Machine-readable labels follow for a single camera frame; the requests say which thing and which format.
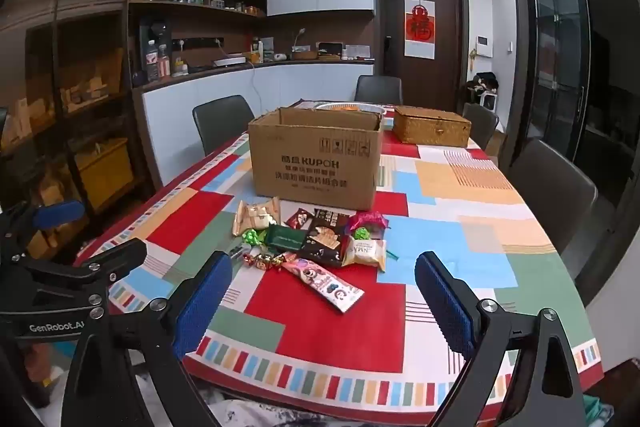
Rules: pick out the flat white tray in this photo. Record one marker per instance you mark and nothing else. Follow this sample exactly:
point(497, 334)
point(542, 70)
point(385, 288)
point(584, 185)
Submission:
point(229, 62)

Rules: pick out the beige biscuit packet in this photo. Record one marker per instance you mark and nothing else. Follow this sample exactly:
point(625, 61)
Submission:
point(271, 211)
point(248, 219)

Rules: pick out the white stool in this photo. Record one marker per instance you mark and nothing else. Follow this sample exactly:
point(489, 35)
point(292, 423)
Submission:
point(489, 101)

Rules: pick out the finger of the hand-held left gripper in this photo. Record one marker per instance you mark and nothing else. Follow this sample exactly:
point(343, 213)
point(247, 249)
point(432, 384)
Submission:
point(120, 254)
point(60, 213)

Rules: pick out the white bread packet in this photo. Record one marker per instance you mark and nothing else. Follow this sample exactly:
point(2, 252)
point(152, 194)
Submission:
point(367, 253)

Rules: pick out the silver foil candy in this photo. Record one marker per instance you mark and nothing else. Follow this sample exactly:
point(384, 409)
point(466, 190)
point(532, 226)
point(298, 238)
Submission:
point(238, 251)

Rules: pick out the black-framed glass door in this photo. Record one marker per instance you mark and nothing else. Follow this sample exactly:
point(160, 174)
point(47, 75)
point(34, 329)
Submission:
point(557, 47)

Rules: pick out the dark clothes pile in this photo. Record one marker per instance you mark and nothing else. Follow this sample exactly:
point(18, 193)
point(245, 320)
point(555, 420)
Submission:
point(484, 83)

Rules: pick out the colourful checkered tablecloth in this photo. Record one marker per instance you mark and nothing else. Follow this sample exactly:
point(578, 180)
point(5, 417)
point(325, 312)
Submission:
point(350, 337)

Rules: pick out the dark brown door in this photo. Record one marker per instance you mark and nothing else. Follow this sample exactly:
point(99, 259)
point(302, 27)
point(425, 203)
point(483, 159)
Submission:
point(445, 77)

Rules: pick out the pink snack packet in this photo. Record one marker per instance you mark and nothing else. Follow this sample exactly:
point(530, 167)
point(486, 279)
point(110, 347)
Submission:
point(367, 221)

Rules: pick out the white wall intercom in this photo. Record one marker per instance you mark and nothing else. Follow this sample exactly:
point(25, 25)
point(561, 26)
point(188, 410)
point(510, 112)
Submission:
point(483, 47)

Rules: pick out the red and white door poster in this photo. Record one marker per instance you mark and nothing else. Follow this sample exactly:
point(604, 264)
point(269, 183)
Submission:
point(420, 27)

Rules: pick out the white lower cabinet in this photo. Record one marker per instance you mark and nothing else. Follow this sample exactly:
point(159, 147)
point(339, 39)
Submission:
point(300, 82)

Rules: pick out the black cracker packet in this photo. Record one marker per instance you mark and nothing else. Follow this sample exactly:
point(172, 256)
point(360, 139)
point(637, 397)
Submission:
point(325, 242)

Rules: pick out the dark grey dining chair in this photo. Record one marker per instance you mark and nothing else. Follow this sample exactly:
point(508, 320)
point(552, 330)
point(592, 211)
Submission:
point(378, 89)
point(550, 192)
point(480, 124)
point(222, 124)

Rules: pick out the white desk calendar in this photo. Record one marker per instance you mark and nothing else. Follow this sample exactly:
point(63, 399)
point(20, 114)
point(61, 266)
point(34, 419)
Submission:
point(358, 51)

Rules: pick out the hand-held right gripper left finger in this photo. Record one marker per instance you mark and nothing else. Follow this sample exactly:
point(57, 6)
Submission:
point(202, 302)

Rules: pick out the black coffee machine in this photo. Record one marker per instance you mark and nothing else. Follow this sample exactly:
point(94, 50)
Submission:
point(155, 29)

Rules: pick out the small dark red snack packet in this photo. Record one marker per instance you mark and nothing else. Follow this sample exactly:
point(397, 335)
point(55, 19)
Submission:
point(299, 219)

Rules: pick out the long pink snack bar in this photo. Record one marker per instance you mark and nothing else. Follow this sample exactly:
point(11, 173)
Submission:
point(325, 286)

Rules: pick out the white plate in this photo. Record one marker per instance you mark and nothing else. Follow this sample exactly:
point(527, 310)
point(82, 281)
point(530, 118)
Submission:
point(370, 108)

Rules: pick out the woven wicker basket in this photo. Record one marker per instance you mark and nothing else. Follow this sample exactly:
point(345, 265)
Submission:
point(432, 127)

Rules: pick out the clear bottle red label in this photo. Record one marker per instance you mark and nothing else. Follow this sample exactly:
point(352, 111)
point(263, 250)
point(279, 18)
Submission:
point(151, 62)
point(164, 63)

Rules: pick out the small black box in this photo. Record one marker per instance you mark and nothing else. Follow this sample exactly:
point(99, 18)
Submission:
point(330, 48)

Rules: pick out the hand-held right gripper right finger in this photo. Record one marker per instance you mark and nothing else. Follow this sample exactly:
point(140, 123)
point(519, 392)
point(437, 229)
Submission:
point(442, 302)

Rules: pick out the dark glass display cabinet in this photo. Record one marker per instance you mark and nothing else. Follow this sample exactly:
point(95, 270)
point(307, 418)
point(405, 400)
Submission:
point(65, 82)

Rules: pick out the green foil candy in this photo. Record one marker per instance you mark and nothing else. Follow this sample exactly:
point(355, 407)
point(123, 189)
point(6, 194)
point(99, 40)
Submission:
point(362, 234)
point(253, 238)

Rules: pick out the dark green snack packet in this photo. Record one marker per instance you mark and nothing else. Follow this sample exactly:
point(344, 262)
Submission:
point(284, 238)

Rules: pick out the brown cardboard box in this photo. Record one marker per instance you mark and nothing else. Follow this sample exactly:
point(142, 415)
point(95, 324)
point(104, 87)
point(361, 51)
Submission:
point(310, 167)

